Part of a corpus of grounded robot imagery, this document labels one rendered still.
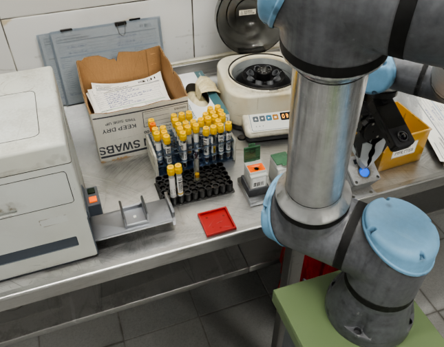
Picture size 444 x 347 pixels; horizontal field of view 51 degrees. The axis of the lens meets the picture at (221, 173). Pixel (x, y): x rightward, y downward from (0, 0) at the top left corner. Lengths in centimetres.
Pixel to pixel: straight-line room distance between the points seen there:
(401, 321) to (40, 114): 70
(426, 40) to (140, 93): 101
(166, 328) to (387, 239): 132
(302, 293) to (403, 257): 25
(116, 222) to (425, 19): 75
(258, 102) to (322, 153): 66
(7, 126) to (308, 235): 53
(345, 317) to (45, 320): 111
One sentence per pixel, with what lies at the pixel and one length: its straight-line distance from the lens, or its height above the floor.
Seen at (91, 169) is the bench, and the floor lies 88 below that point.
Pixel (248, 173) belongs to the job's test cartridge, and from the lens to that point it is 105.
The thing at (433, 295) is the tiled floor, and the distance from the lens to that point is 215.
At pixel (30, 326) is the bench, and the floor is 27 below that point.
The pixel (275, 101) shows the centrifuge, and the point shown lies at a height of 97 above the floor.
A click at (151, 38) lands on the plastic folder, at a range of 143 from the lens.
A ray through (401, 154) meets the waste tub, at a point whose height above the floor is 92.
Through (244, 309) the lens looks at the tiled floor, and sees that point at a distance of 193.
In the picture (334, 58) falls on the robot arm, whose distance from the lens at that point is 47.
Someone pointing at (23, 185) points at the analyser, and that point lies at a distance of 85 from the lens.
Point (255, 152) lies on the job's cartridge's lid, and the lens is 106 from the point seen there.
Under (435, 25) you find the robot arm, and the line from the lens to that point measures 42.
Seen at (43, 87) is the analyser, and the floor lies 118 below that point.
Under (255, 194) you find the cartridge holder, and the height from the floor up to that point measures 89.
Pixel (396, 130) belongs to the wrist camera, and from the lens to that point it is 97.
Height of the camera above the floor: 164
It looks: 42 degrees down
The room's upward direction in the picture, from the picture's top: straight up
